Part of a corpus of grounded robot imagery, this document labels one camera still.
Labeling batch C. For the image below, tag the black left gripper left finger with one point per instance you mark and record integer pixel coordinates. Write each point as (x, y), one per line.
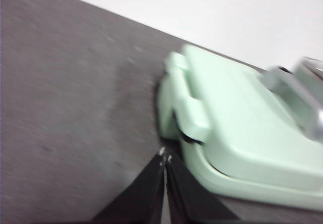
(141, 198)

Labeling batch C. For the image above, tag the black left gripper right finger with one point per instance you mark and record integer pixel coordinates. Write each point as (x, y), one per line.
(191, 201)

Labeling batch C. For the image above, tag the green breakfast machine base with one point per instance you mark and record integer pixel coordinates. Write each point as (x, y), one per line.
(252, 191)

